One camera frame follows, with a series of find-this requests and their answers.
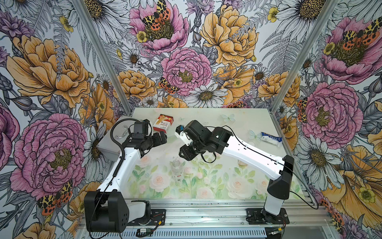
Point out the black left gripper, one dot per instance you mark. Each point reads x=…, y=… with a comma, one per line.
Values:
x=159, y=139

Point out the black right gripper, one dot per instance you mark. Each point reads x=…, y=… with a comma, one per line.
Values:
x=186, y=151

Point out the clear bottle white label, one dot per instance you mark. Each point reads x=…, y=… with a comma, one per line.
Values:
x=177, y=171

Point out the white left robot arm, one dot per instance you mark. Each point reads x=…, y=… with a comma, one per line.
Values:
x=106, y=210

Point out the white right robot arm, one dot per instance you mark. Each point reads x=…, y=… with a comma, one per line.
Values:
x=279, y=170

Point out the red cigarette box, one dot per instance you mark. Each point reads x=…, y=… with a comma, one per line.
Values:
x=162, y=123

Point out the blue white bandage packet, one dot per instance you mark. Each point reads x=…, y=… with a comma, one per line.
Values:
x=274, y=140

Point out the small green circuit board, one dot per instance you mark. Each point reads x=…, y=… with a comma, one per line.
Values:
x=143, y=232

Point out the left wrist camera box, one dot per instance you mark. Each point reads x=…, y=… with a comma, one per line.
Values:
x=184, y=137

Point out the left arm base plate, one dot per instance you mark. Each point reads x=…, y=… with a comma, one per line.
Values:
x=157, y=218

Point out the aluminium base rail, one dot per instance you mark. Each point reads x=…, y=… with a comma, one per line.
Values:
x=226, y=219

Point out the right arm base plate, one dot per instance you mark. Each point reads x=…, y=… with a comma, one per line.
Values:
x=258, y=216

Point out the left aluminium corner post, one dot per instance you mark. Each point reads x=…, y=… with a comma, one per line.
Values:
x=91, y=30

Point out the aluminium corner post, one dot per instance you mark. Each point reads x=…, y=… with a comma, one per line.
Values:
x=320, y=24
x=91, y=30

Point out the right aluminium corner post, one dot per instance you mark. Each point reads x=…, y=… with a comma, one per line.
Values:
x=320, y=24

